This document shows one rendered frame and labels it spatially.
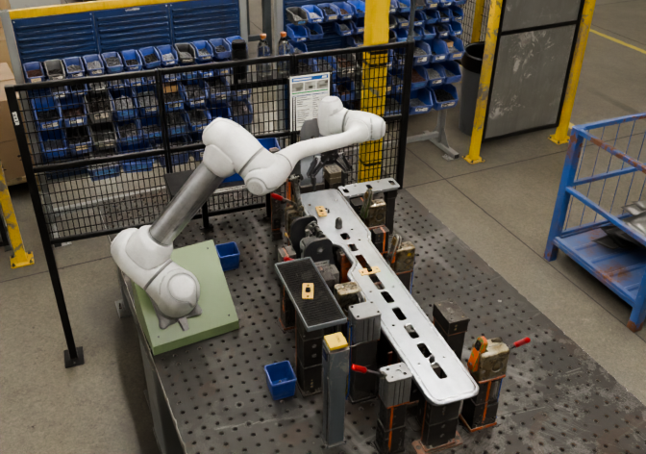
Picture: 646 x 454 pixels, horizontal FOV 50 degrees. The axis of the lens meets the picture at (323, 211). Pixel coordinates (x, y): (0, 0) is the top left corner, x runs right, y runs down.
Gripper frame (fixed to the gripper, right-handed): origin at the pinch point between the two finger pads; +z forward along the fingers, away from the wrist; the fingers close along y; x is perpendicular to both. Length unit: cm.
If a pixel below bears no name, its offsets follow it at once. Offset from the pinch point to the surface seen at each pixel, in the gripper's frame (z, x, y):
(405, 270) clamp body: 20, -43, 18
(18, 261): 112, 155, -151
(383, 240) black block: 19.0, -22.0, 17.6
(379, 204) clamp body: 9.2, -8.1, 21.3
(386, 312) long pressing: 13, -72, -4
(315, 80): -27, 54, 13
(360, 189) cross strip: 13.7, 14.2, 22.0
